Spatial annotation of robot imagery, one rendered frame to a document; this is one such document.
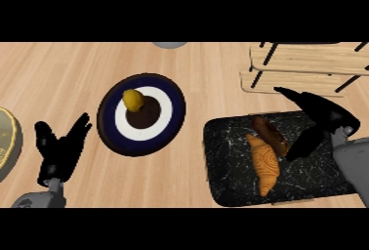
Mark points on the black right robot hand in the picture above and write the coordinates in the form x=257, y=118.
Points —
x=321, y=120

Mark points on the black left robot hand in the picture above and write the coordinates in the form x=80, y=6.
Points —
x=61, y=148

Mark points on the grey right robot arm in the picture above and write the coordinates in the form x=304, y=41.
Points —
x=350, y=159

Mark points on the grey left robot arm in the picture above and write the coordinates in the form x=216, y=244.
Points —
x=42, y=196

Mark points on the wooden tiered shelf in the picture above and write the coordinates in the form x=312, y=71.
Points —
x=307, y=66

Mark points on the black marble tray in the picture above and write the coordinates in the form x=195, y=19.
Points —
x=307, y=182

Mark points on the olive round plate gold rim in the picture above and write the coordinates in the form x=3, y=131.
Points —
x=8, y=143

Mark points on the orange croissant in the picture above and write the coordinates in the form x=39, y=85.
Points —
x=265, y=164

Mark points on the blue and white round plate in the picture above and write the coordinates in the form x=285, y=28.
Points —
x=142, y=114

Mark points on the yellow lemon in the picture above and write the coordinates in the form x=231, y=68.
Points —
x=133, y=100

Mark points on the grey round object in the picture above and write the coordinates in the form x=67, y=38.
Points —
x=169, y=44

